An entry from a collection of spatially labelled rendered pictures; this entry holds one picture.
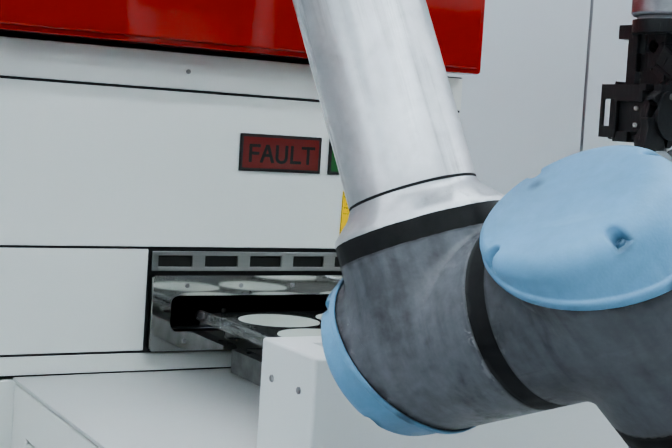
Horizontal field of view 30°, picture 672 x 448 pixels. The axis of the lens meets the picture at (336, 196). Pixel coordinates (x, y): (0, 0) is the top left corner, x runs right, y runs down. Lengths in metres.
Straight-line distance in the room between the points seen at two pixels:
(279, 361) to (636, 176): 0.43
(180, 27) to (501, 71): 2.23
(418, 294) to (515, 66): 2.96
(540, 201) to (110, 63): 0.91
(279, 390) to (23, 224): 0.58
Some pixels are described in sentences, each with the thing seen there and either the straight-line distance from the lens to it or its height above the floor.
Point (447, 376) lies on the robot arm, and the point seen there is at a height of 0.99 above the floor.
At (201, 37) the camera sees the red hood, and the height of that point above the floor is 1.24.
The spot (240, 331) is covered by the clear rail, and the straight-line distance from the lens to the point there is 1.45.
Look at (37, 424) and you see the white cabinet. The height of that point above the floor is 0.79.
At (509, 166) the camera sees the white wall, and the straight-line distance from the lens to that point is 3.70.
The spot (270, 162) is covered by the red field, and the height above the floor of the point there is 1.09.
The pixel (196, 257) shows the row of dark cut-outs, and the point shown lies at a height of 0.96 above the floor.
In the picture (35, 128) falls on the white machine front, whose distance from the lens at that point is 1.52.
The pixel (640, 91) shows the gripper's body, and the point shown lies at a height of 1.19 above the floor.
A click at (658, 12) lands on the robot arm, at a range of 1.22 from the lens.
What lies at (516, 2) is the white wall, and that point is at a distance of 3.71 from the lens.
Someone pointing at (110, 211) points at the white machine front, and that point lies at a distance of 1.55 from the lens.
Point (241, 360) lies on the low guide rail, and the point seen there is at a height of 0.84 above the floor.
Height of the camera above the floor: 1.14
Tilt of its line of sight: 3 degrees down
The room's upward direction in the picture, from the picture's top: 4 degrees clockwise
